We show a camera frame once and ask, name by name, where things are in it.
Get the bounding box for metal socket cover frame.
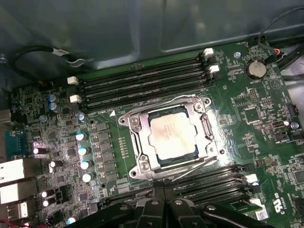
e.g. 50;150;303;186
128;96;219;174

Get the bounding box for silver CPU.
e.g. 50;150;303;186
147;110;200;167

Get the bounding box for blue port connector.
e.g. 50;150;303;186
4;131;26;159

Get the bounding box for black PC case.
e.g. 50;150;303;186
0;0;304;79

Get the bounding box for silver port block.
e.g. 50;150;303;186
6;201;29;219
0;183;38;205
0;158;33;184

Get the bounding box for green motherboard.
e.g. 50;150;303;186
0;41;304;228

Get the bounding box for thin black cable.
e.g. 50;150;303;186
257;6;304;62

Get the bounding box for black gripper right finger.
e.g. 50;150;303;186
165;187;274;228

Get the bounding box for black cable white tag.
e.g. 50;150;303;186
11;45;94;84

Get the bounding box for silver coin battery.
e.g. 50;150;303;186
246;59;267;81

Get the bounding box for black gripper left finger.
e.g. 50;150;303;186
87;187;165;228

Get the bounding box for metal locking lever wire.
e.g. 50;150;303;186
152;158;216;183
129;94;202;117

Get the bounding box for CPU socket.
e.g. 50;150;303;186
118;94;227;182

